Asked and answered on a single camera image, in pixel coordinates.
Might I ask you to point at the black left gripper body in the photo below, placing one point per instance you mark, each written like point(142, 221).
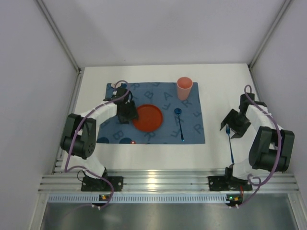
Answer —
point(127, 111)

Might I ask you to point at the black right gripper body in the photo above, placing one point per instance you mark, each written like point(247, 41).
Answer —
point(238, 122)

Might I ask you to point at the blue metallic fork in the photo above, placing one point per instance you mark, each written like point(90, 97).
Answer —
point(230, 143)

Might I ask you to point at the red round plate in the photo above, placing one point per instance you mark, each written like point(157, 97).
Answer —
point(150, 118)

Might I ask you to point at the blue metallic spoon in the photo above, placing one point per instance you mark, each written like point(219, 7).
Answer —
point(178, 112)

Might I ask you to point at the blue letter-print placemat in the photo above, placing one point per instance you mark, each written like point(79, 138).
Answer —
point(164, 96)

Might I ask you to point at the pink plastic cup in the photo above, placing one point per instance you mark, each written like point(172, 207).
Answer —
point(184, 85)

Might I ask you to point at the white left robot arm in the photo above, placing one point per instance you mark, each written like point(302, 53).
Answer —
point(79, 134)

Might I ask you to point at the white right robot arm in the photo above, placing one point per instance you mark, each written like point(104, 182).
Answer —
point(272, 146)

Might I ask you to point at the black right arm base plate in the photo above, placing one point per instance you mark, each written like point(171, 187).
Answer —
point(223, 183)

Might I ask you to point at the aluminium corner frame post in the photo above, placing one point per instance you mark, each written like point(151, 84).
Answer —
point(56, 31)

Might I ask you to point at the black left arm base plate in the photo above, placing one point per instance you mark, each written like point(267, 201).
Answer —
point(90, 184)

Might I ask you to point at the aluminium mounting rail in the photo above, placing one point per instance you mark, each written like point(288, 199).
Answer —
point(161, 187)

